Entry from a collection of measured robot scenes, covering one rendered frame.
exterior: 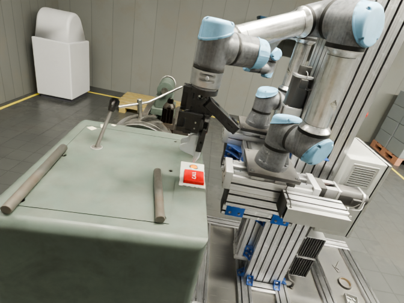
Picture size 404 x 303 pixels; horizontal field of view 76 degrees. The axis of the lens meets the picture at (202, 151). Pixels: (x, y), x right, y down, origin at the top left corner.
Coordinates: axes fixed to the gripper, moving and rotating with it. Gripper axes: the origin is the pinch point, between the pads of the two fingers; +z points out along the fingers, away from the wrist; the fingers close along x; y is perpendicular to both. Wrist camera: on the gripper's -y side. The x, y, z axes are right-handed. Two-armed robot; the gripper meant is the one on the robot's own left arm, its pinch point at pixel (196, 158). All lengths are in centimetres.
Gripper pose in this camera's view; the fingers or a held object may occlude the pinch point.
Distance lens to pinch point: 72.7
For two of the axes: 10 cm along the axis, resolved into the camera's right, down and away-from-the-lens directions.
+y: -9.8, -1.9, -0.8
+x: -0.1, 4.5, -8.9
